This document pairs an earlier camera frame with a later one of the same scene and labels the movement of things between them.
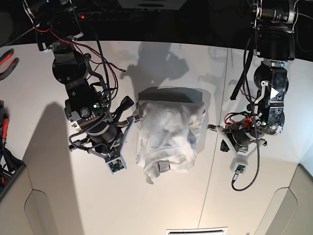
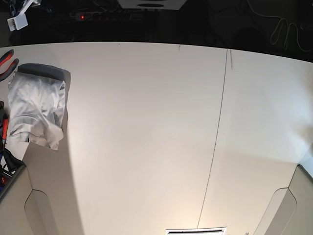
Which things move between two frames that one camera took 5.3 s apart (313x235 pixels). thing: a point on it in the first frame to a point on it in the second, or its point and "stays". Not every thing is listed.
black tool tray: (11, 167) stays
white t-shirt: (168, 128) to (36, 100)
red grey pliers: (12, 65) stays
